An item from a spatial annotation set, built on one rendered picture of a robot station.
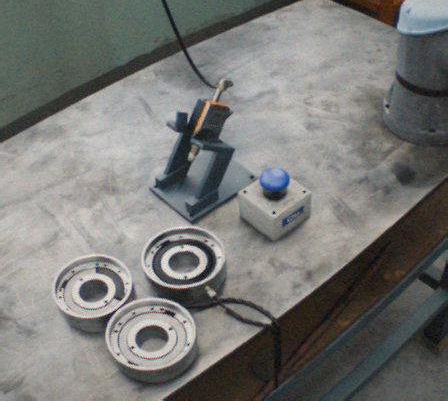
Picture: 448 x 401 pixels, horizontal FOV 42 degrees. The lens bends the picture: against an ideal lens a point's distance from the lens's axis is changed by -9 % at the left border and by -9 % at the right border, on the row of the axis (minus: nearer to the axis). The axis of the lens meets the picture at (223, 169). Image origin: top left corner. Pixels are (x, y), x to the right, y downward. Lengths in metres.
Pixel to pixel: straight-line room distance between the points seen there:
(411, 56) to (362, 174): 0.20
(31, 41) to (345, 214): 1.73
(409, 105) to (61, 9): 1.68
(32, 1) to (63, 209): 1.50
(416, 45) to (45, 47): 1.74
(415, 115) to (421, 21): 0.16
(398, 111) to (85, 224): 0.52
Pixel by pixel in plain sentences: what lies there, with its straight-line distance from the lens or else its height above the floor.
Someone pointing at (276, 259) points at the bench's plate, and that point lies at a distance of 0.82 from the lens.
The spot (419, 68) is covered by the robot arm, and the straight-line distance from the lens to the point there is 0.97.
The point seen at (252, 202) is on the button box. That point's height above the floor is 0.84.
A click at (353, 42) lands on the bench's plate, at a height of 0.80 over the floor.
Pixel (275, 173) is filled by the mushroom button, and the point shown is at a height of 0.87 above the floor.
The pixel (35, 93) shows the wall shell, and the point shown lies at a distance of 2.49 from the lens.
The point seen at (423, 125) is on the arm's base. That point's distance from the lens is 1.01.
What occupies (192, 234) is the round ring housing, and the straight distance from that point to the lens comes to 0.82.
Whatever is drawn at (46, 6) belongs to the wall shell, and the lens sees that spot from 2.38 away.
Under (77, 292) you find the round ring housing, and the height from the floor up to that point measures 0.83.
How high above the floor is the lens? 1.41
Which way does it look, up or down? 40 degrees down
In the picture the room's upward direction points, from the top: 5 degrees counter-clockwise
